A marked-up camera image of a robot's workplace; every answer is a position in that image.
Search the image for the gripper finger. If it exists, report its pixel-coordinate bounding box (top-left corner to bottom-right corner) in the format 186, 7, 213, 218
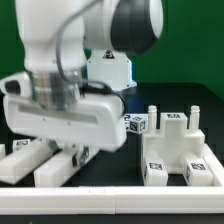
72, 145, 89, 167

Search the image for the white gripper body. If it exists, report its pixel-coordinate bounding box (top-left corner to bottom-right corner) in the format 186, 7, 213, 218
3, 94, 126, 152

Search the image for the white chair back part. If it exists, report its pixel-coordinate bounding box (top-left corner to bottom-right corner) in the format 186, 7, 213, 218
0, 139, 99, 188

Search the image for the white chair seat part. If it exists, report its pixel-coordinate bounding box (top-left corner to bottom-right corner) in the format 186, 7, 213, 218
141, 105, 205, 174

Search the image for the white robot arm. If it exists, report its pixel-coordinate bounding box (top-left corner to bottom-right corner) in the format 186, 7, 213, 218
0, 0, 163, 165

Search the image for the small white tagged cube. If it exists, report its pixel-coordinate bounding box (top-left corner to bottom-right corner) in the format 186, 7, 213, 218
12, 139, 30, 151

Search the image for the white block left edge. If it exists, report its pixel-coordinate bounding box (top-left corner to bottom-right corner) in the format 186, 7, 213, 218
0, 144, 6, 160

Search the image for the white frame wall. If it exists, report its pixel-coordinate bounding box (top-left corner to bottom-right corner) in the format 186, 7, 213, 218
0, 149, 224, 215

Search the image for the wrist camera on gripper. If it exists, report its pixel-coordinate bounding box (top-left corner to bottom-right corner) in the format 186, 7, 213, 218
0, 71, 32, 98

